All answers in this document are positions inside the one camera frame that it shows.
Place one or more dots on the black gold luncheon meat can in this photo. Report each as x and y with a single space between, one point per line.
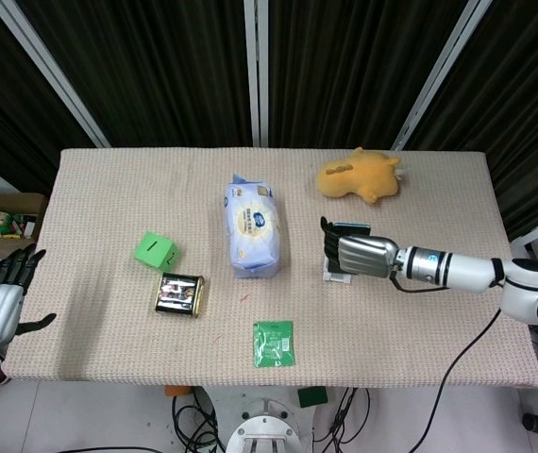
178 295

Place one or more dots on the brown cardboard box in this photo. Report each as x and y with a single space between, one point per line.
9 203

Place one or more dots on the dark green block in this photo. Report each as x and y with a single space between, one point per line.
313 397

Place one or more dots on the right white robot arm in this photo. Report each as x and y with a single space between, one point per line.
467 271

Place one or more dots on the orange small object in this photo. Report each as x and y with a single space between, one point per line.
177 390

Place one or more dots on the white metal frame post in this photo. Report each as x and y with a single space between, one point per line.
439 75
56 75
257 71

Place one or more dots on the grey round robot base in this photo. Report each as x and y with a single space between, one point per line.
269 429

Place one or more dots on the yellow plush dinosaur toy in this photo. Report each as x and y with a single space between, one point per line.
358 177

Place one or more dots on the white grey phone stand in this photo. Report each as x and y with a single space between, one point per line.
337 277

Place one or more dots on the green numbered foam cube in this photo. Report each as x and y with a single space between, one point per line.
153 247

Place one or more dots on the green foil sachet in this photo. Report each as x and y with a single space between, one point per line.
274 344

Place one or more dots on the pink white woven tablecloth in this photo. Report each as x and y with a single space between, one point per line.
368 330

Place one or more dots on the light blue tissue pack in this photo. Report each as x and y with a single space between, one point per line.
252 226

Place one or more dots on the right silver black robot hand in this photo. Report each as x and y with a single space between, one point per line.
363 255

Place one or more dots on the black smartphone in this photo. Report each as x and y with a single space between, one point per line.
351 229

